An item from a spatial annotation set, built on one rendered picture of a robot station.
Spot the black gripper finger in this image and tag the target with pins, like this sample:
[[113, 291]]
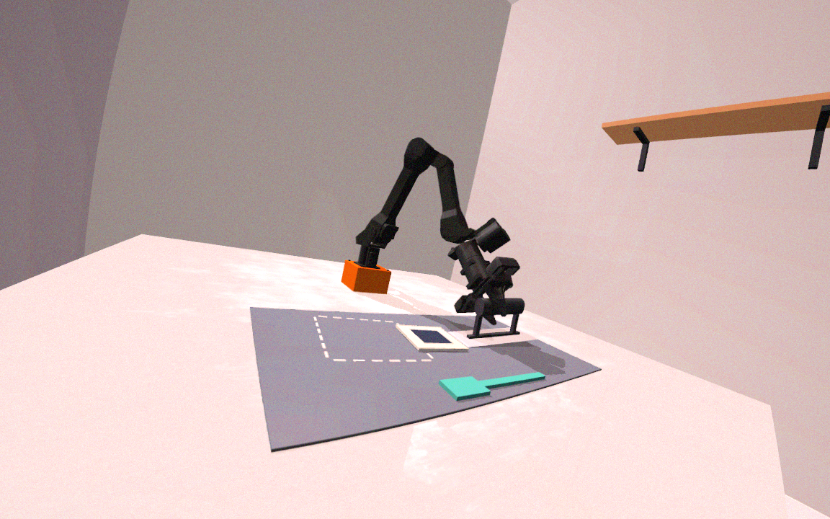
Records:
[[495, 291], [490, 319]]

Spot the teal flat trowel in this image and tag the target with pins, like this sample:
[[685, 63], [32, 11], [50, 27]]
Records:
[[469, 387]]

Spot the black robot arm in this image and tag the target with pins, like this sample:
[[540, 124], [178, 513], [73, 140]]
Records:
[[419, 155]]

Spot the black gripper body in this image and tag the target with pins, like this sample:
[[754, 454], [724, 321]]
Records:
[[478, 272]]

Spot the cream square tile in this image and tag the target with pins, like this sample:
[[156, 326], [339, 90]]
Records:
[[426, 338]]

